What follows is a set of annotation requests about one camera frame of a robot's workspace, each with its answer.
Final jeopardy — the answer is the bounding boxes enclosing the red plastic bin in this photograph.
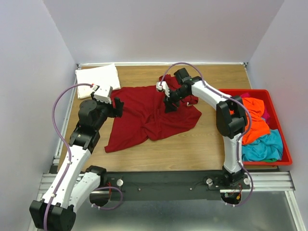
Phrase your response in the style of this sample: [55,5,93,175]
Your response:
[220,89,292,166]

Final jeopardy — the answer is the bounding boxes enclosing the orange t shirt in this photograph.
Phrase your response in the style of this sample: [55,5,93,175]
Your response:
[242,97,270,145]

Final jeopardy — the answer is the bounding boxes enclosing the aluminium frame rail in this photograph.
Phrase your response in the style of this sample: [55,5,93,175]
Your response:
[27,62,301,231]

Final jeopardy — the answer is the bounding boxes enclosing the dark red t shirt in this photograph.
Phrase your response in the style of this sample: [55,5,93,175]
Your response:
[104,86,202,153]

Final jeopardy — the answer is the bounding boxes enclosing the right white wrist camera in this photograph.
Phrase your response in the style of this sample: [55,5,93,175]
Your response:
[156,81,170,97]

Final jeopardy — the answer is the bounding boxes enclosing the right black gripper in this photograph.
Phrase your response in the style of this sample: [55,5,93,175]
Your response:
[162,88,189,114]

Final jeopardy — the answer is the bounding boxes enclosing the teal t shirt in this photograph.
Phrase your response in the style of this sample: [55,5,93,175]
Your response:
[242,129,283,162]

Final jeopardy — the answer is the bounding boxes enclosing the folded white t shirt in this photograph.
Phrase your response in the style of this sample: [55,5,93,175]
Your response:
[75,64,121,90]

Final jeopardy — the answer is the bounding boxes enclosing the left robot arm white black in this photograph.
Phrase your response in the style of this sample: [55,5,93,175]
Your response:
[29,98,124,231]

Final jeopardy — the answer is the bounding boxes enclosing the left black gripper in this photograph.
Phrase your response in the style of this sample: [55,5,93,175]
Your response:
[91,91,125,130]

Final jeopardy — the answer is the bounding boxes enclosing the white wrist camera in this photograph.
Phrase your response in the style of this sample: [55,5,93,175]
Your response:
[91,84,113,104]
[156,81,170,97]

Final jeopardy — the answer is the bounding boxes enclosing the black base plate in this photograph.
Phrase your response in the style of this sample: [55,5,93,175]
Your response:
[90,170,250,206]

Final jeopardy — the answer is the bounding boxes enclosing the magenta t shirt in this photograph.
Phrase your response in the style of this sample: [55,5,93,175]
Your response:
[240,92,270,125]

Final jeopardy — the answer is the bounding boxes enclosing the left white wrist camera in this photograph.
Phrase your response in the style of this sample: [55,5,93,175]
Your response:
[91,84,113,104]

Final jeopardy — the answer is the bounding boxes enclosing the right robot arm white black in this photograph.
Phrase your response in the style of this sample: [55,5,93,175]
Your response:
[156,68,248,189]

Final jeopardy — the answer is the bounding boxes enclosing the green t shirt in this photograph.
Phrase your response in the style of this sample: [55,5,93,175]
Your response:
[263,158,278,163]

